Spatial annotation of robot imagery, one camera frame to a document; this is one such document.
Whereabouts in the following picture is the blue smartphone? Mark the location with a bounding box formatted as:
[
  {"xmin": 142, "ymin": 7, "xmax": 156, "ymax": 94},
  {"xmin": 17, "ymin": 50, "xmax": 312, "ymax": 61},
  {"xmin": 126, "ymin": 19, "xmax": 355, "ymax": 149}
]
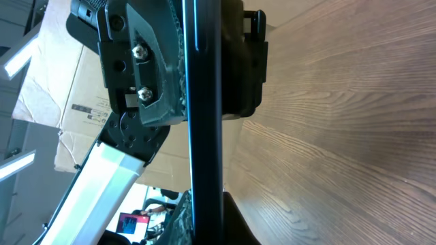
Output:
[{"xmin": 183, "ymin": 0, "xmax": 223, "ymax": 244}]

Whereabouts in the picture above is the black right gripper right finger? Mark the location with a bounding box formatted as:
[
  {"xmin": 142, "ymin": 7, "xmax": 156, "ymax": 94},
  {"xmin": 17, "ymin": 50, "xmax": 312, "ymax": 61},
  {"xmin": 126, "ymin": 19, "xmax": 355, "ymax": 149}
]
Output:
[{"xmin": 223, "ymin": 192, "xmax": 260, "ymax": 245}]

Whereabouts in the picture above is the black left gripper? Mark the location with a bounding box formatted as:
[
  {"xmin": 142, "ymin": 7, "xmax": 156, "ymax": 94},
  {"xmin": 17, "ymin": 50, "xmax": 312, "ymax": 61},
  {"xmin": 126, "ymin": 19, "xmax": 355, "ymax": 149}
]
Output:
[{"xmin": 67, "ymin": 0, "xmax": 187, "ymax": 127}]

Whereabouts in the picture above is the red laptop screen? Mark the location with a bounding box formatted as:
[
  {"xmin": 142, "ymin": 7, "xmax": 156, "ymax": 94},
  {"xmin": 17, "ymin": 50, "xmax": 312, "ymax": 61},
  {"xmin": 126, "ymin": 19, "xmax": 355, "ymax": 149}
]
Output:
[{"xmin": 116, "ymin": 213, "xmax": 150, "ymax": 235}]

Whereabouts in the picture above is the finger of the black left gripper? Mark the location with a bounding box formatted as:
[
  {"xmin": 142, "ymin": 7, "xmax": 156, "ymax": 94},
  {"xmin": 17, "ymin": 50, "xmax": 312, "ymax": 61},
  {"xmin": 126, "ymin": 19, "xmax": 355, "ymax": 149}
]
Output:
[{"xmin": 221, "ymin": 0, "xmax": 268, "ymax": 118}]

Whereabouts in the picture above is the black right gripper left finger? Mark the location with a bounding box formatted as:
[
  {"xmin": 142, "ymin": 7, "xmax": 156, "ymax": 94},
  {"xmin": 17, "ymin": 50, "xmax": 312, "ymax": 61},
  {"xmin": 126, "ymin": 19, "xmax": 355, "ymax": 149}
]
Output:
[{"xmin": 163, "ymin": 190, "xmax": 193, "ymax": 245}]

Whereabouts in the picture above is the brown cardboard backdrop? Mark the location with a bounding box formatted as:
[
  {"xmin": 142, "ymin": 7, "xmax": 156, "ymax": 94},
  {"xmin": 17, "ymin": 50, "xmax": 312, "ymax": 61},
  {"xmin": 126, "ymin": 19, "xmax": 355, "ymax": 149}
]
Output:
[{"xmin": 12, "ymin": 0, "xmax": 243, "ymax": 192}]

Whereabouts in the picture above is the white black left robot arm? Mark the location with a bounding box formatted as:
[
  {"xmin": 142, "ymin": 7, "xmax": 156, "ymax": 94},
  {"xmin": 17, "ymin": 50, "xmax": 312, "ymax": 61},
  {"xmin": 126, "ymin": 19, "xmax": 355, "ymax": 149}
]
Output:
[{"xmin": 37, "ymin": 0, "xmax": 268, "ymax": 244}]

